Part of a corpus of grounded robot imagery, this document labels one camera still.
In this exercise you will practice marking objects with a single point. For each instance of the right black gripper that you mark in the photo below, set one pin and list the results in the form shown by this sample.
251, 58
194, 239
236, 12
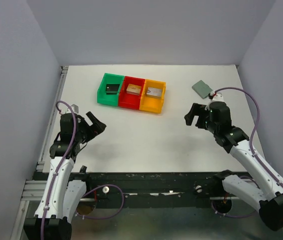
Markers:
199, 117

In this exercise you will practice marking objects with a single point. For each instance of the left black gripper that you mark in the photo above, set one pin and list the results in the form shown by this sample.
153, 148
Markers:
88, 129

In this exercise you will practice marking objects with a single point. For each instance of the sage green card holder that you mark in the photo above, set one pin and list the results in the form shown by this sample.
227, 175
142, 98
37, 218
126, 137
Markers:
202, 89

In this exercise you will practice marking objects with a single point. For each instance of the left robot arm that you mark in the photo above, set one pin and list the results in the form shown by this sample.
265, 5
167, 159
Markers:
53, 218

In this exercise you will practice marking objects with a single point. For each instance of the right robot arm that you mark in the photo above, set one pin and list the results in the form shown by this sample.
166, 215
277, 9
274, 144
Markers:
267, 197

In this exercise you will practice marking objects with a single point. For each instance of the black card stack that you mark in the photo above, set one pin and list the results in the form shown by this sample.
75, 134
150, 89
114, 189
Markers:
112, 89

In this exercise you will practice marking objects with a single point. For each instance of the silver card stack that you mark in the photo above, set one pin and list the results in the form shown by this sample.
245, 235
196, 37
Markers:
154, 92

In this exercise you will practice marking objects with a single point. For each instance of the tan card stack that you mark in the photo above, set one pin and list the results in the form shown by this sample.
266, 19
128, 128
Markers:
133, 89

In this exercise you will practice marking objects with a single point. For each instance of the green plastic bin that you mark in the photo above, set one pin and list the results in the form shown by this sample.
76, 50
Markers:
102, 97

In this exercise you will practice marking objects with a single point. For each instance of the red plastic bin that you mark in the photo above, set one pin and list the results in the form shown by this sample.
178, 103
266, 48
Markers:
129, 101

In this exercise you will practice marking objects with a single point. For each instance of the yellow plastic bin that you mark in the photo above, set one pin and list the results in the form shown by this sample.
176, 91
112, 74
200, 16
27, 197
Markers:
149, 102

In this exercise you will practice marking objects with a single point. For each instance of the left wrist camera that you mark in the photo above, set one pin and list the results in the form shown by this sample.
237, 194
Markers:
75, 108

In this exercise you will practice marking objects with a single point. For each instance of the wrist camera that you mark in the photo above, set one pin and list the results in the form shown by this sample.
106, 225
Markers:
215, 96
75, 108

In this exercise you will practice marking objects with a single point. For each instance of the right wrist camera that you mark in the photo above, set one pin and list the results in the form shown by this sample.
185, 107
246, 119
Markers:
215, 96

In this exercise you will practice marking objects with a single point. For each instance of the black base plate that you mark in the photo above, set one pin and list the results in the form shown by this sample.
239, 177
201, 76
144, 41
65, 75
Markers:
153, 189

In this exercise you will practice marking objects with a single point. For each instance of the aluminium frame rail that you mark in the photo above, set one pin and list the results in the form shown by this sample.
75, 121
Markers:
27, 195

